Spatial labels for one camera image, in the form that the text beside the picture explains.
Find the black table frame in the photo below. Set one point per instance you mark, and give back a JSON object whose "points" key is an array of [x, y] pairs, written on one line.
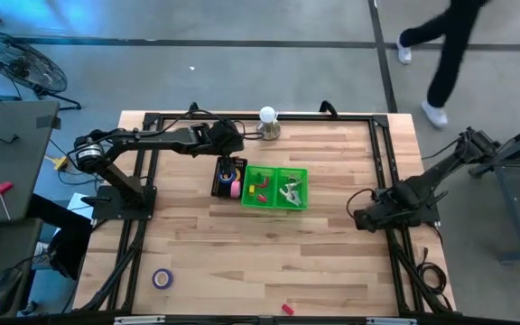
{"points": [[309, 117]]}

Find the person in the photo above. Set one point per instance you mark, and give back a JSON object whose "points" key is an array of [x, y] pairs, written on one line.
{"points": [[66, 234], [449, 54]]}

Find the silver frame bracket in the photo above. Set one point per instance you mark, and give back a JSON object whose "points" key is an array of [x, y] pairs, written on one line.
{"points": [[138, 320], [391, 321]]}

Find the grey metal cart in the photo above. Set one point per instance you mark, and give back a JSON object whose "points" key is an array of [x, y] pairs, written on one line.
{"points": [[509, 212]]}

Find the white paper sheet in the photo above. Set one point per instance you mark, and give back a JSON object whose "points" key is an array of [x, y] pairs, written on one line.
{"points": [[77, 201]]}

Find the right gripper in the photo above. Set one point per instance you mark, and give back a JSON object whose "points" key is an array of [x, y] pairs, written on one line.
{"points": [[384, 212]]}

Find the grey tape patch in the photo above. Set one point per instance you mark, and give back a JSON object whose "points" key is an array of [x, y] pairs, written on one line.
{"points": [[48, 122]]}

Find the black computer mouse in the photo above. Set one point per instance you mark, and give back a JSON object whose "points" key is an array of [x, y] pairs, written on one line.
{"points": [[5, 289]]}

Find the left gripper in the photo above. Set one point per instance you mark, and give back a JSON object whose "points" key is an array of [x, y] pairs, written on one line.
{"points": [[226, 137]]}

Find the black plastic basket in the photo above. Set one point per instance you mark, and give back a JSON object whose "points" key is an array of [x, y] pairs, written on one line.
{"points": [[216, 192]]}

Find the blue tape roll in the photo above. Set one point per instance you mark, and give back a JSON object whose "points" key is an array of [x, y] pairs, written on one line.
{"points": [[222, 179]]}

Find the yellow power plug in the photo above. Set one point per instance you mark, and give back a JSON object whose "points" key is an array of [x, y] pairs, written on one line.
{"points": [[60, 162]]}

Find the pink tape roll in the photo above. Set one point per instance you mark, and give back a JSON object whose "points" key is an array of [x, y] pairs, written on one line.
{"points": [[235, 192]]}

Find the green plastic basket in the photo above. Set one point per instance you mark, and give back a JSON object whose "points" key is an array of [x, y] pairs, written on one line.
{"points": [[253, 203], [283, 173]]}

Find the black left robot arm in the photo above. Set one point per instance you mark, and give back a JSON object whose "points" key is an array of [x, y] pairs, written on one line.
{"points": [[151, 141]]}

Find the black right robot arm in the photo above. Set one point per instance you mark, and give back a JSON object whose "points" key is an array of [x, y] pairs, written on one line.
{"points": [[440, 173]]}

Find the yellow mini stapler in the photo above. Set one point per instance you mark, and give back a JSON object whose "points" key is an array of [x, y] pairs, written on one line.
{"points": [[251, 190]]}

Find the white light bulb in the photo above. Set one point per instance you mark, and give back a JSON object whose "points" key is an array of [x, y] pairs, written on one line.
{"points": [[267, 114]]}

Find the purple tape roll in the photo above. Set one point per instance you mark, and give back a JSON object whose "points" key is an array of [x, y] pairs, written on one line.
{"points": [[155, 280]]}

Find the dark grey desk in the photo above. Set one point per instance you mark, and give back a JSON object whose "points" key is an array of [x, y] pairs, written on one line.
{"points": [[12, 244]]}

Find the black floor fan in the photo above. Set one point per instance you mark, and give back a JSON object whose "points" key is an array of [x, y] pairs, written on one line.
{"points": [[21, 63]]}

